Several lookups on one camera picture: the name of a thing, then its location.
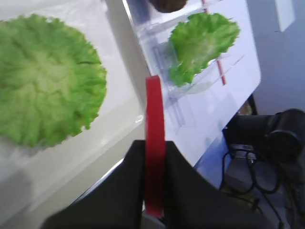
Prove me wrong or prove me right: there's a green lettuce leaf in rack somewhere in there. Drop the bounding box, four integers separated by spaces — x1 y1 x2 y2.
169 12 241 87

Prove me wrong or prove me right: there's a cream metal tray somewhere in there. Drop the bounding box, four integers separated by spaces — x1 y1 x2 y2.
0 0 149 229

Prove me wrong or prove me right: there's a green lettuce leaf on tray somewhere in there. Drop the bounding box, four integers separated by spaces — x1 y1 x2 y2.
0 14 107 146

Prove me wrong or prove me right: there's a red tomato slice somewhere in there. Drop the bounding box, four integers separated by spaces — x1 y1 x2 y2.
144 75 166 218

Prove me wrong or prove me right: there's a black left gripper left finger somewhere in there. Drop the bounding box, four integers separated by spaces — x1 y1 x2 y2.
42 140 145 229

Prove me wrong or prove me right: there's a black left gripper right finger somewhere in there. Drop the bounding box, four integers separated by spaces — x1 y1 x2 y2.
164 141 273 229

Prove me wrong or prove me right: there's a black cable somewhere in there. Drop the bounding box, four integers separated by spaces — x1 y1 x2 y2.
220 150 305 229

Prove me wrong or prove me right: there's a dark brown meat patty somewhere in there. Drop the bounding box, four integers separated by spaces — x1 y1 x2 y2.
149 0 188 13

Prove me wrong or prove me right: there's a white paper tray liner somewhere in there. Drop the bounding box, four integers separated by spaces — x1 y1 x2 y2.
0 0 143 210

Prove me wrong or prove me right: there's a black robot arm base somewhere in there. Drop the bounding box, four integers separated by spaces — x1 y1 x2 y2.
223 109 305 164

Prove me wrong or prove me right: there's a clear acrylic right rack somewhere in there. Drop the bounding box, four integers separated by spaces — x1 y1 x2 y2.
124 0 245 128

